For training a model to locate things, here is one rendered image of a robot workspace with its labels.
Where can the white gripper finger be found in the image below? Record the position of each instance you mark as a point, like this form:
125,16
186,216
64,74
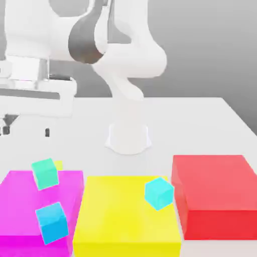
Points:
6,130
47,132

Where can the small yellow cube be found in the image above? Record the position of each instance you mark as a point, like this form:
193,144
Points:
59,165

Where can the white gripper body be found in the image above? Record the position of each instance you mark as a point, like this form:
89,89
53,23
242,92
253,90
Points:
36,107

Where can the small mint green cube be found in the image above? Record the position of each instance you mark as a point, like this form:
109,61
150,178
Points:
45,174

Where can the small blue cube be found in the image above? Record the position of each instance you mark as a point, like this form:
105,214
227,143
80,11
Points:
53,224

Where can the large magenta box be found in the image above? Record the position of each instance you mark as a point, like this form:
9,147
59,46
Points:
18,202

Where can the small cyan cube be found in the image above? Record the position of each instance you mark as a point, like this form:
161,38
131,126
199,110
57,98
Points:
159,193

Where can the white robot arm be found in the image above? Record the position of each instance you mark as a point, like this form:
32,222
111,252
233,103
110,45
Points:
128,60

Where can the large red box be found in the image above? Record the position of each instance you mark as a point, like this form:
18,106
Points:
216,190

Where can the large yellow box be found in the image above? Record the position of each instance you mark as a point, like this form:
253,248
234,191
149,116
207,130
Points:
124,216

